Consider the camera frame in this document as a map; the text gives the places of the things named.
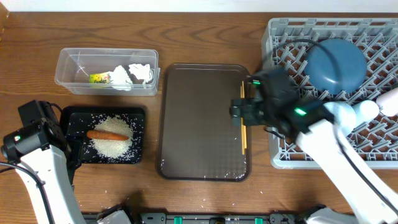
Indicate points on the orange carrot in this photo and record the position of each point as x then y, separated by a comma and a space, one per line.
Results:
104, 135

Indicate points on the white plastic cup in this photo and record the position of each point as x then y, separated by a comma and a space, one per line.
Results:
388, 103

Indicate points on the clear plastic bin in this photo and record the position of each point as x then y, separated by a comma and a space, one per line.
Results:
76, 64

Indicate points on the white paper napkin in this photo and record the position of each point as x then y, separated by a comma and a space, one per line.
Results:
119, 79

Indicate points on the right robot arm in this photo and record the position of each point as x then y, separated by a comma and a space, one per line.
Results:
314, 130

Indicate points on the dark brown serving tray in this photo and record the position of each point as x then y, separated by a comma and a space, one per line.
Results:
197, 137

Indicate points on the light blue cup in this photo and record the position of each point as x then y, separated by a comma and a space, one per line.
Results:
365, 111

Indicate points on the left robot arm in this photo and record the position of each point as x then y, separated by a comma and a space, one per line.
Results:
41, 156

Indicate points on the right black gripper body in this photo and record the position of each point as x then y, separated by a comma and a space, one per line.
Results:
252, 113

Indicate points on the green yellow snack wrapper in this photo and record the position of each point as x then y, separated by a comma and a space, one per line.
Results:
100, 78

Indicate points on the pile of white rice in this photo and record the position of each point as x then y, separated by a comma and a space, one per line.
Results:
113, 146

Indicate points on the black plastic tray bin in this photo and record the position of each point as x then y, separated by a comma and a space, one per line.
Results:
136, 124

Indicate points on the grey plastic dishwasher rack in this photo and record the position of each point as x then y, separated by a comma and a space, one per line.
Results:
376, 141

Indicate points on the light blue bowl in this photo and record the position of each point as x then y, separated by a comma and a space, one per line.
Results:
344, 114

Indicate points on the dark blue plate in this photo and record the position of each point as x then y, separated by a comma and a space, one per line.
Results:
336, 65

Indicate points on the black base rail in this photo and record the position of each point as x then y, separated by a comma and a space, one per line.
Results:
162, 218

